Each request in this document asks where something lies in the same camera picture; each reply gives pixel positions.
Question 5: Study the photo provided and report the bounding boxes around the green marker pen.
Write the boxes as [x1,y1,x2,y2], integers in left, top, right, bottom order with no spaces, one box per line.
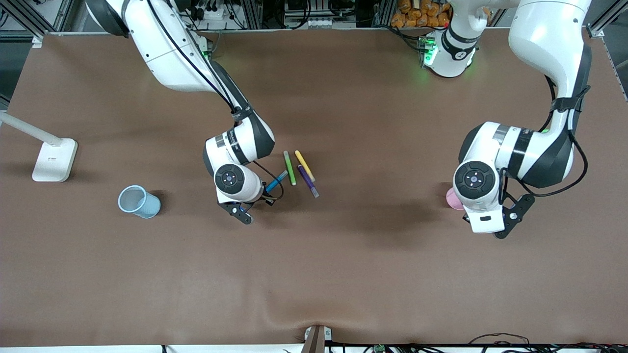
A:
[283,151,297,186]

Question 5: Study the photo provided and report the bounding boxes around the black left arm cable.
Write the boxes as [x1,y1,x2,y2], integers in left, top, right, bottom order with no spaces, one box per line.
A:
[499,74,590,206]

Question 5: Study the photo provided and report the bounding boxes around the purple marker pen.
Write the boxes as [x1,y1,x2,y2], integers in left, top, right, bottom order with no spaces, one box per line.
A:
[298,165,320,199]

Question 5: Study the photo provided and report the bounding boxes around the aluminium frame post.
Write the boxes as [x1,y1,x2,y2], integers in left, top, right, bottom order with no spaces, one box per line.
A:
[244,0,263,29]
[374,0,396,27]

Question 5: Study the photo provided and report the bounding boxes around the yellow marker pen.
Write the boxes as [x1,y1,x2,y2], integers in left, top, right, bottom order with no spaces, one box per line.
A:
[294,150,316,182]

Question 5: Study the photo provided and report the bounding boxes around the white power strip with plugs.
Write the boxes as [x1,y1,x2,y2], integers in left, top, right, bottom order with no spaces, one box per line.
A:
[189,4,226,21]

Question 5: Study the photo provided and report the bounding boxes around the black looped cable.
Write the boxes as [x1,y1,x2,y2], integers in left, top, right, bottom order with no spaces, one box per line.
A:
[469,332,530,347]

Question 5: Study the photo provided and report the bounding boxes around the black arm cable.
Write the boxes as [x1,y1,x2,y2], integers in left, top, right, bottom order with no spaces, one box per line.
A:
[147,0,286,204]
[499,74,590,206]

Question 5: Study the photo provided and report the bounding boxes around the brown table cover mat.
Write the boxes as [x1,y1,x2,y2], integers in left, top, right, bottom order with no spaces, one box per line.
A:
[0,27,628,347]

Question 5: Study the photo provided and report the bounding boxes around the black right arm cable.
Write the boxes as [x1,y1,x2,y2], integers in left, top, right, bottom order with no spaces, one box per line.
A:
[147,0,286,204]

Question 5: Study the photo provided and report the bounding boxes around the light blue mesh cup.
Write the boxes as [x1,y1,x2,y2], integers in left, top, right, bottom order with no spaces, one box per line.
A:
[118,185,161,219]

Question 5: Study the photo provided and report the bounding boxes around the blue marker pen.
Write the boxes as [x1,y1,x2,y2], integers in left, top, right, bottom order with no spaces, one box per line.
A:
[265,170,289,194]

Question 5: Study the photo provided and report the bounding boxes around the white lamp stand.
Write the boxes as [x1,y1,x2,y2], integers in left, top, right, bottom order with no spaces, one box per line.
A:
[0,112,78,183]

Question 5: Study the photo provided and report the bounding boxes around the pink mesh cup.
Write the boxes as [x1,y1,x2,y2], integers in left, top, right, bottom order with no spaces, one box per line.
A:
[445,186,466,211]

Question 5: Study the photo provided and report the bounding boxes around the orange packaged items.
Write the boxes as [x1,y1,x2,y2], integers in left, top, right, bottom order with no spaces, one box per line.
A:
[391,0,451,28]

